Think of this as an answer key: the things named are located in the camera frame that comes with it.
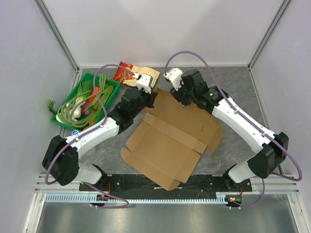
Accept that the aluminium corner post right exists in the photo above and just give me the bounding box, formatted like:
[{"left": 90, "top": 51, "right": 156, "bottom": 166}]
[{"left": 247, "top": 0, "right": 292, "bottom": 71}]

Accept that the brown cardboard box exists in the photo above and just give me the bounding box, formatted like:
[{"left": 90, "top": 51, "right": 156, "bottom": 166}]
[{"left": 121, "top": 88, "right": 224, "bottom": 191}]

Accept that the aluminium corner post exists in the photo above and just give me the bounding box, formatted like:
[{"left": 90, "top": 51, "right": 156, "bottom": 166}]
[
  {"left": 34, "top": 0, "right": 80, "bottom": 72},
  {"left": 247, "top": 0, "right": 292, "bottom": 71}
]

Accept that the green plastic basket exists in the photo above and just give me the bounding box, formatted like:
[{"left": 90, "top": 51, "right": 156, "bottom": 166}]
[{"left": 48, "top": 73, "right": 121, "bottom": 131}]

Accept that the orange carrot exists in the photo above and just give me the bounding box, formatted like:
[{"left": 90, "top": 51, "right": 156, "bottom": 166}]
[{"left": 87, "top": 86, "right": 100, "bottom": 103}]

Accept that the aluminium corner post left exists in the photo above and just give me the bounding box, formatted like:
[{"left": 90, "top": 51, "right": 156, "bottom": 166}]
[{"left": 34, "top": 0, "right": 80, "bottom": 72}]

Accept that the cassava chips snack bag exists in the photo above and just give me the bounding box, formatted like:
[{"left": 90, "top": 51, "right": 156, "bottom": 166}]
[{"left": 113, "top": 61, "right": 161, "bottom": 87}]

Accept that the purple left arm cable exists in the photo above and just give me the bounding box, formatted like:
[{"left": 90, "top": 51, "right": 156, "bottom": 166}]
[{"left": 45, "top": 64, "right": 137, "bottom": 186}]

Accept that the green leafy vegetable outside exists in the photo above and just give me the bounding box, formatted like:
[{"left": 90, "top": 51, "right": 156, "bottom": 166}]
[{"left": 48, "top": 100, "right": 57, "bottom": 115}]

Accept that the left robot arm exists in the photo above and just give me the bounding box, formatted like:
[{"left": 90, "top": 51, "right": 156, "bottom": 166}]
[{"left": 42, "top": 87, "right": 157, "bottom": 191}]

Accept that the blue slotted cable duct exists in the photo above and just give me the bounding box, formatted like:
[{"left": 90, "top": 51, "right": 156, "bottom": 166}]
[{"left": 45, "top": 193, "right": 228, "bottom": 204}]

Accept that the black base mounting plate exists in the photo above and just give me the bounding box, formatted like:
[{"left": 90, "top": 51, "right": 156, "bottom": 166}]
[{"left": 93, "top": 174, "right": 252, "bottom": 193}]

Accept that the green long beans bundle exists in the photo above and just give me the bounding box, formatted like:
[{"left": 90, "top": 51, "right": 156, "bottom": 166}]
[{"left": 56, "top": 75, "right": 114, "bottom": 130}]

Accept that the bok choy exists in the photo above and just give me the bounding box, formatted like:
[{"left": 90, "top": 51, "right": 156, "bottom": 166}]
[{"left": 56, "top": 81, "right": 92, "bottom": 122}]

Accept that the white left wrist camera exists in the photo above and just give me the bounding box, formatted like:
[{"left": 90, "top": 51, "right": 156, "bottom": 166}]
[{"left": 134, "top": 73, "right": 153, "bottom": 94}]

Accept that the purple radish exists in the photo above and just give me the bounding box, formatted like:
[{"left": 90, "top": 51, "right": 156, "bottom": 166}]
[{"left": 81, "top": 102, "right": 91, "bottom": 116}]

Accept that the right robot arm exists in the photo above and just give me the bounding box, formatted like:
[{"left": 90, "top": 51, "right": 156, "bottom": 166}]
[{"left": 164, "top": 68, "right": 289, "bottom": 191}]

